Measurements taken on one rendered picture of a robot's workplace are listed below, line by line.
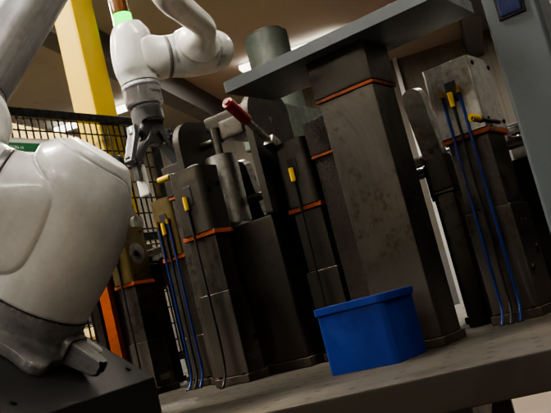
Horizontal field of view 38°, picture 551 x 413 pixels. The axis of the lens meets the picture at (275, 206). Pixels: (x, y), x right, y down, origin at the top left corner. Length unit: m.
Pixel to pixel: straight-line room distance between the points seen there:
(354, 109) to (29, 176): 0.46
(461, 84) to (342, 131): 0.21
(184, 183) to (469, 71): 0.51
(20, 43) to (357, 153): 0.50
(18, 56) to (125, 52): 0.75
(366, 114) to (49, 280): 0.49
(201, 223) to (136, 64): 0.62
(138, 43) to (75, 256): 0.96
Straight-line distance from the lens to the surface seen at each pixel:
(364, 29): 1.16
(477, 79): 1.30
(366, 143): 1.17
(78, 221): 1.03
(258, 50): 6.89
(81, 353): 1.10
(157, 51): 1.94
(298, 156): 1.38
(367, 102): 1.18
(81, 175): 1.04
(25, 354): 1.06
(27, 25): 1.23
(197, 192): 1.40
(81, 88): 2.74
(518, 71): 1.10
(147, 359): 1.71
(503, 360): 0.84
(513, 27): 1.11
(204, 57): 1.93
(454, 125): 1.29
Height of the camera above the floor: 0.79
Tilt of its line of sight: 8 degrees up
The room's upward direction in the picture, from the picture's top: 14 degrees counter-clockwise
